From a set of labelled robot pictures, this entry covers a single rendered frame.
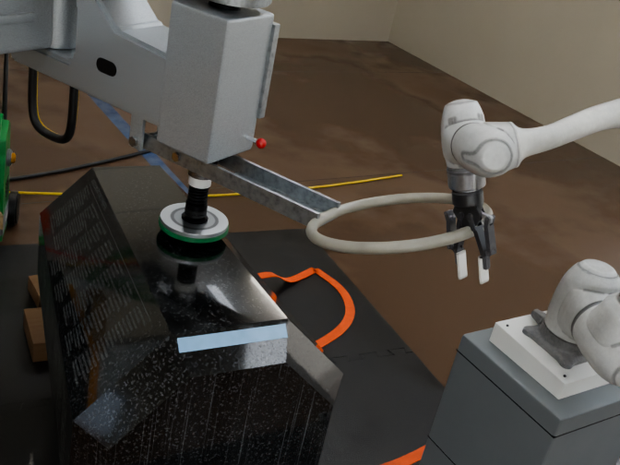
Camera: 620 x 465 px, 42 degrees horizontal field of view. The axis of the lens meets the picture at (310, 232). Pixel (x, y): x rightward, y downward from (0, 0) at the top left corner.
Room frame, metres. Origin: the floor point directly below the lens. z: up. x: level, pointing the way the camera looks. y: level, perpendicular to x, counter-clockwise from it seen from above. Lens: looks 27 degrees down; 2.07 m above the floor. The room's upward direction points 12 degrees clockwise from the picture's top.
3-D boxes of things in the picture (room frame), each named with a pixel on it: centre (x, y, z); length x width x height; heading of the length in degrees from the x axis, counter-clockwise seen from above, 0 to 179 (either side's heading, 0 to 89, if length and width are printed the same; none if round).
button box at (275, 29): (2.32, 0.25, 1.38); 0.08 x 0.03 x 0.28; 62
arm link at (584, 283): (1.99, -0.79, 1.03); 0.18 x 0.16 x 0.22; 14
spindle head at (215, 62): (2.29, 0.43, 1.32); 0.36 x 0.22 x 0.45; 62
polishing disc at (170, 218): (2.25, 0.36, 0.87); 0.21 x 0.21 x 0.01
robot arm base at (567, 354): (2.03, -0.77, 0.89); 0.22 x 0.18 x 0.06; 38
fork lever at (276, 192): (2.20, 0.27, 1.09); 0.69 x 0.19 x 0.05; 62
